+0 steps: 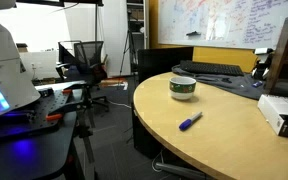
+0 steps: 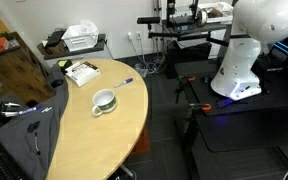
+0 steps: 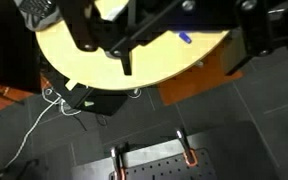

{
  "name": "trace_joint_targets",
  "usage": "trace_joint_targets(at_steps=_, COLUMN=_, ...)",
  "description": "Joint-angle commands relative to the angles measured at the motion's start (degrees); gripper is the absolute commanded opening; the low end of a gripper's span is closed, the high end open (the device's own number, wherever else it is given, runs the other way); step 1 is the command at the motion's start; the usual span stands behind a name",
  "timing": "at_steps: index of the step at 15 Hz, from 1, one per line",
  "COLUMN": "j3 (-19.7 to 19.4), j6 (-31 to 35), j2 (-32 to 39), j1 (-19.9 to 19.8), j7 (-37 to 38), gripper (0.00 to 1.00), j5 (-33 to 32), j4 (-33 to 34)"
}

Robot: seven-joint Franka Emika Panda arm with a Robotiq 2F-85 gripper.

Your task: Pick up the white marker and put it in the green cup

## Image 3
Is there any white marker with blue cap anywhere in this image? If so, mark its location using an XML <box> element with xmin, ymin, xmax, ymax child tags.
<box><xmin>179</xmin><ymin>32</ymin><xmax>192</xmax><ymax>44</ymax></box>

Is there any orange-handled metal clamp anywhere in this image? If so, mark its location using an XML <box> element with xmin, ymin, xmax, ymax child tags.
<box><xmin>176</xmin><ymin>128</ymin><xmax>198</xmax><ymax>167</ymax></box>

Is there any orange floor mat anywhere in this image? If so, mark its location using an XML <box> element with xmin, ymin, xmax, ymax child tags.
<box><xmin>157</xmin><ymin>45</ymin><xmax>243</xmax><ymax>105</ymax></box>

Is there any round light wooden table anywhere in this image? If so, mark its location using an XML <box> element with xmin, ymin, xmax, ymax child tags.
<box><xmin>36</xmin><ymin>0</ymin><xmax>237</xmax><ymax>90</ymax></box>

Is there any black table base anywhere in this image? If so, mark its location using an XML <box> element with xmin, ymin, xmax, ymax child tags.
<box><xmin>51</xmin><ymin>74</ymin><xmax>128</xmax><ymax>116</ymax></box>

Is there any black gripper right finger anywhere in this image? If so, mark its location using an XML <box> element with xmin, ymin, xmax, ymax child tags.
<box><xmin>225</xmin><ymin>0</ymin><xmax>288</xmax><ymax>75</ymax></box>

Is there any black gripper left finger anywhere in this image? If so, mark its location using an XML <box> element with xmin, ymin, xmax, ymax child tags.
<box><xmin>57</xmin><ymin>0</ymin><xmax>132</xmax><ymax>75</ymax></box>

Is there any grey sneaker shoe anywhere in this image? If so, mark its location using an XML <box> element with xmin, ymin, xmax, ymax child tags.
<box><xmin>13</xmin><ymin>0</ymin><xmax>62</xmax><ymax>32</ymax></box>

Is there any black perforated breadboard plate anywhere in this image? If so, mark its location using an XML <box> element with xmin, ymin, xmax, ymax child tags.
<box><xmin>124</xmin><ymin>149</ymin><xmax>218</xmax><ymax>180</ymax></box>

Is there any white cable on floor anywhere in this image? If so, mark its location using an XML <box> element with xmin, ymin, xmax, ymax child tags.
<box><xmin>4</xmin><ymin>87</ymin><xmax>82</xmax><ymax>169</ymax></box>

